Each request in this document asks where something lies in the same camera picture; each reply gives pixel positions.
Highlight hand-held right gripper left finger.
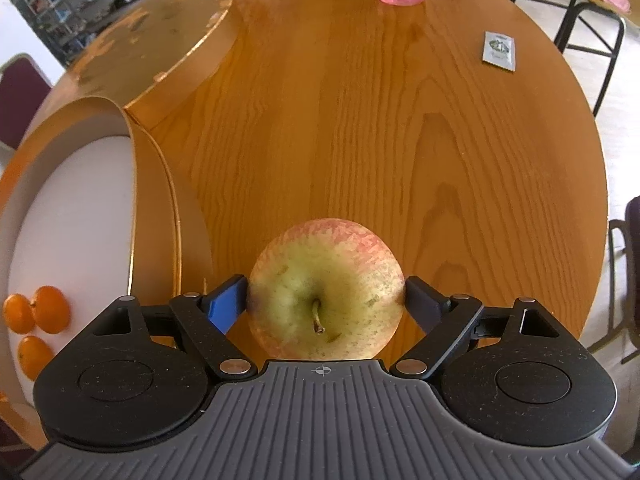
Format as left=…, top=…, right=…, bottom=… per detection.
left=94, top=275, right=253, bottom=380

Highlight purple armchair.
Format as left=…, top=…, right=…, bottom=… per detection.
left=586, top=194, right=640, bottom=367

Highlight orange tangerine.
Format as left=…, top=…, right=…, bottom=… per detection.
left=31, top=285, right=70, bottom=334
left=17, top=335, right=55, bottom=382
left=2, top=294, right=36, bottom=335

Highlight round wooden stool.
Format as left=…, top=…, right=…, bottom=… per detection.
left=509, top=0, right=640, bottom=119

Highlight small printed packet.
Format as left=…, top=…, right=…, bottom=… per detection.
left=482, top=31, right=517, bottom=74

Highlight round gold box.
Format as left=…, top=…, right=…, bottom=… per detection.
left=0, top=96, right=217, bottom=453

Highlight round wooden desktop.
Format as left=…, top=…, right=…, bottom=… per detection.
left=47, top=0, right=609, bottom=367

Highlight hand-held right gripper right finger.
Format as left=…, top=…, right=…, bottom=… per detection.
left=390, top=276, right=562, bottom=380

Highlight round gold box lid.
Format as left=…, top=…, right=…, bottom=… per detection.
left=64, top=0, right=241, bottom=132

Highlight yellow-red apple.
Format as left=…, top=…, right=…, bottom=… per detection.
left=248, top=218, right=406, bottom=362

